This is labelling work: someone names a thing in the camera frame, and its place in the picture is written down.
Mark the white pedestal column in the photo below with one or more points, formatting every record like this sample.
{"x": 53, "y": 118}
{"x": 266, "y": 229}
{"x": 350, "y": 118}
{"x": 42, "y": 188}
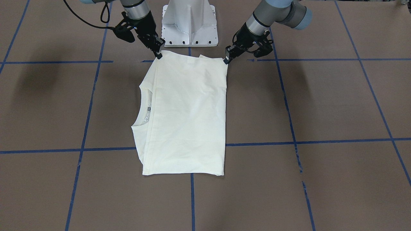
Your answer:
{"x": 189, "y": 23}

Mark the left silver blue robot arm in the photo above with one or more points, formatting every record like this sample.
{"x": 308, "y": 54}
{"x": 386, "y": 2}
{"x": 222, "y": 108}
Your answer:
{"x": 285, "y": 12}

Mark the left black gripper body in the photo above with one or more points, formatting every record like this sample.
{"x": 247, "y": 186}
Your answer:
{"x": 245, "y": 38}

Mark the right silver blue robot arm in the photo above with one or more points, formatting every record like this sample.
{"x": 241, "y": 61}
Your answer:
{"x": 137, "y": 17}

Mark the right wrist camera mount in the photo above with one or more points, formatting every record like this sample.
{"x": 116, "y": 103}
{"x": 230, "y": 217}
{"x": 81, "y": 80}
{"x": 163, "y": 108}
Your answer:
{"x": 123, "y": 30}

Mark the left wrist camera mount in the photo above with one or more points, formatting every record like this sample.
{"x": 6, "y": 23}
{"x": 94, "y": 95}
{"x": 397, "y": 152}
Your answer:
{"x": 264, "y": 44}

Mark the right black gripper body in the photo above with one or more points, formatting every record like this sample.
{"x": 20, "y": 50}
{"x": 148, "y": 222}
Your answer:
{"x": 146, "y": 29}

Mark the cream long sleeve cat shirt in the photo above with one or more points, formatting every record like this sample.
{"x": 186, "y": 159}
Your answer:
{"x": 181, "y": 124}

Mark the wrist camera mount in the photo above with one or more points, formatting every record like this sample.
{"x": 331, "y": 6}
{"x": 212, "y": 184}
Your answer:
{"x": 264, "y": 44}
{"x": 123, "y": 30}

